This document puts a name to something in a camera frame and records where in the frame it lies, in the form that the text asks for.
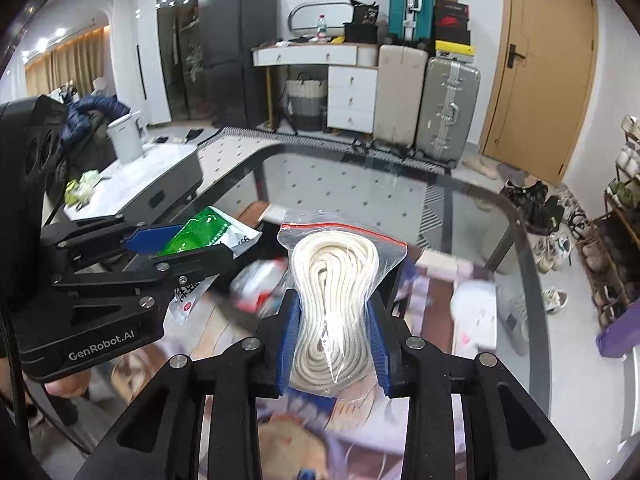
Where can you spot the black shoe boxes stack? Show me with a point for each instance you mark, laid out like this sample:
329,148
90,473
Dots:
451,31

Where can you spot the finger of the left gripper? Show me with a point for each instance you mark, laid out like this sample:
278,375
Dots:
155,277
150,239

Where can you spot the white drawer desk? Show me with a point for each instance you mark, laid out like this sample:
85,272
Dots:
352,78

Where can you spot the woven laundry basket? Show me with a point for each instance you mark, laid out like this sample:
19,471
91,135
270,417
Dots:
307,102

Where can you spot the plastic water bottle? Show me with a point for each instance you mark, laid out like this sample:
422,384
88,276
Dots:
322,27

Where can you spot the teal suitcase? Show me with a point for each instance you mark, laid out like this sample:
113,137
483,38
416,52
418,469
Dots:
411,20

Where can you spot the wooden door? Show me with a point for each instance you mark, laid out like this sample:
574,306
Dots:
547,59

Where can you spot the person's hand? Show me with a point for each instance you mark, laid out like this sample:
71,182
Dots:
71,386

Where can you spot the red white small packet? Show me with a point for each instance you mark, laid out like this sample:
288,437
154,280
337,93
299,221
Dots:
259,287

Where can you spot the grey marble side table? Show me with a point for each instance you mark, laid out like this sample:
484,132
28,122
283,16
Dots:
166,175

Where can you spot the black handbag on desk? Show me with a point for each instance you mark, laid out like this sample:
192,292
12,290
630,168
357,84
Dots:
363,28

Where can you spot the wooden shoe rack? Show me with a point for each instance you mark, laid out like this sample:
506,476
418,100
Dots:
610,252

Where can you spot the black refrigerator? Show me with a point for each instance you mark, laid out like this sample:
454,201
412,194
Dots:
230,30

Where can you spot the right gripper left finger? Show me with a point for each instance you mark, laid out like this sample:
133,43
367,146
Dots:
257,367

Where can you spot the white electric kettle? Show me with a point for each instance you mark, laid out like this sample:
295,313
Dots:
124,133

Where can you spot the beige suitcase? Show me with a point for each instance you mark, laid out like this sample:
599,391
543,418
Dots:
401,72

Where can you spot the blue puffer jacket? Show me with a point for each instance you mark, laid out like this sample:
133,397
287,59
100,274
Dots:
84,143

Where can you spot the silver aluminium suitcase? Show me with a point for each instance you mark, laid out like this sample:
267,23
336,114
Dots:
447,108

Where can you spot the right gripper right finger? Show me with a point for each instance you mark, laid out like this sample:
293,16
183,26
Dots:
410,367

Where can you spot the purple bag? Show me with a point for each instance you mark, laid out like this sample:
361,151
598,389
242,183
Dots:
622,335

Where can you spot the green plastic packet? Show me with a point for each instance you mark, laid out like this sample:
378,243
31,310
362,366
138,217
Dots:
209,227

